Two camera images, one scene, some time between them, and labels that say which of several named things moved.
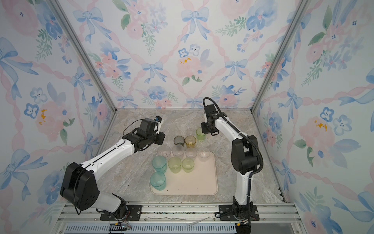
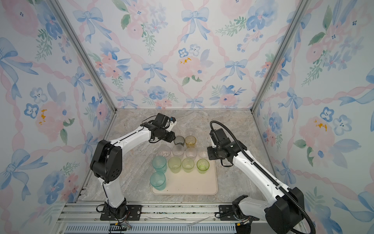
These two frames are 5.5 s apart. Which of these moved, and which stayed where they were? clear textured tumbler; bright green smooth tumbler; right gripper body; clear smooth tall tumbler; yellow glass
Moved: right gripper body; bright green smooth tumbler
Stayed: yellow glass; clear smooth tall tumbler; clear textured tumbler
